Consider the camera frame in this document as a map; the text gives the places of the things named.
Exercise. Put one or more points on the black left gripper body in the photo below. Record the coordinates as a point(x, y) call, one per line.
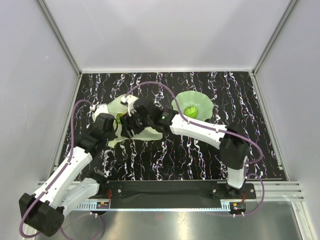
point(111, 135)

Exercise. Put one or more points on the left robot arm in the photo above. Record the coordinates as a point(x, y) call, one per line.
point(46, 209)

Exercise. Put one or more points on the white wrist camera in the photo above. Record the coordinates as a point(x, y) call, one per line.
point(128, 101)
point(98, 109)

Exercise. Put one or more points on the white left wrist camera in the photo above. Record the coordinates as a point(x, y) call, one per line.
point(98, 109)

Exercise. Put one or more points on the light green wavy bowl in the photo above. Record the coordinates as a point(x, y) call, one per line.
point(195, 105)

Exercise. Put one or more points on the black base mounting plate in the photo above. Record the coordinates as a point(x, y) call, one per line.
point(173, 194)

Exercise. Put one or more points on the white slotted cable duct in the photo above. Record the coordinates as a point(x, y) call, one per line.
point(93, 205)

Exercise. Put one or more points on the aluminium frame rail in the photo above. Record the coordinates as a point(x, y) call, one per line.
point(58, 35)

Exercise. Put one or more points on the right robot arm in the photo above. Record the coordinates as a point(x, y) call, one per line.
point(233, 149)

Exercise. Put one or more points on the green fruit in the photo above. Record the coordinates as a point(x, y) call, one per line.
point(120, 115)
point(191, 111)

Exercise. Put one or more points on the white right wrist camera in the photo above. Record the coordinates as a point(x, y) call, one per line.
point(128, 101)

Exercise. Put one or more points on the light green plastic bag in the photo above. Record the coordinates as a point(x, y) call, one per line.
point(148, 134)

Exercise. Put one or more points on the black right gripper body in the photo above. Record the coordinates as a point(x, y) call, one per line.
point(138, 123)

